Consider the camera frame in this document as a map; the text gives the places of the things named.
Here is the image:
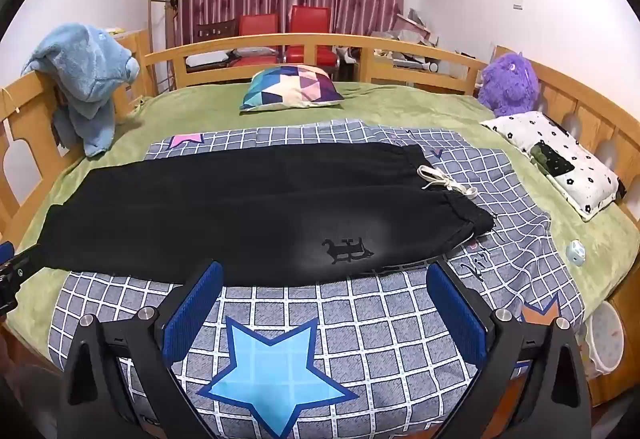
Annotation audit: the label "wooden bed frame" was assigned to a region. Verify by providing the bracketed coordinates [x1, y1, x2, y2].
[0, 32, 640, 420]

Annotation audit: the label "black pants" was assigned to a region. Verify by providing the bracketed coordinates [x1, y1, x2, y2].
[36, 142, 496, 287]

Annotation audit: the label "dark green pouch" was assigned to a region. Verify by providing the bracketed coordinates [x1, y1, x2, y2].
[529, 142, 576, 180]

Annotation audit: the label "white plastic bucket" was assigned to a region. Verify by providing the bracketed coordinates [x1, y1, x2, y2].
[582, 301, 626, 375]

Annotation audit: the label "small light blue toy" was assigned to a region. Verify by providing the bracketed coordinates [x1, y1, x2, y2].
[565, 239, 586, 266]

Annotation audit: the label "wooden coat rack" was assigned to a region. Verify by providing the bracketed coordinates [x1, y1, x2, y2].
[147, 0, 181, 95]

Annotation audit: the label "purple plush toy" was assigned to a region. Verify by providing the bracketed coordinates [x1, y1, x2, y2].
[477, 52, 540, 117]

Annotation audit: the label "white floral pillow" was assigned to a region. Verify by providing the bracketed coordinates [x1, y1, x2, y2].
[480, 112, 626, 221]

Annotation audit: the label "green bed sheet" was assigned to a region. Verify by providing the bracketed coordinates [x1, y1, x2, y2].
[0, 80, 640, 360]

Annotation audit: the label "colourful geometric pillow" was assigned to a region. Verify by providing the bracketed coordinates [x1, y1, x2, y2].
[239, 65, 346, 111]

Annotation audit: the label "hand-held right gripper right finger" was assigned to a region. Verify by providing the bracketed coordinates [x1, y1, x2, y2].
[425, 259, 586, 439]

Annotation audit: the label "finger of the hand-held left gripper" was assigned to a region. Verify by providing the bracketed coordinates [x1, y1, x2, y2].
[0, 241, 43, 317]

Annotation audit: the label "dark wooden chair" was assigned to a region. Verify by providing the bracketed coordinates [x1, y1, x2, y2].
[196, 19, 238, 40]

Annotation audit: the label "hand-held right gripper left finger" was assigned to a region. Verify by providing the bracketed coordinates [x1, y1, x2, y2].
[56, 260, 224, 439]

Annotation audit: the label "red chair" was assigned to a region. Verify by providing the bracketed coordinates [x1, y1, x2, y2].
[286, 5, 337, 65]
[237, 13, 279, 67]

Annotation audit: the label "pile of cardboard clutter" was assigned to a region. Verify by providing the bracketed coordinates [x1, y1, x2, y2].
[370, 9, 441, 70]

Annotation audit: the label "blue plush blanket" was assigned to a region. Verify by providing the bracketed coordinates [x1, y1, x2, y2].
[22, 23, 141, 157]

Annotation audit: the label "grey plaid star blanket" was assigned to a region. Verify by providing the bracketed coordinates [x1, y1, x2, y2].
[49, 118, 586, 439]

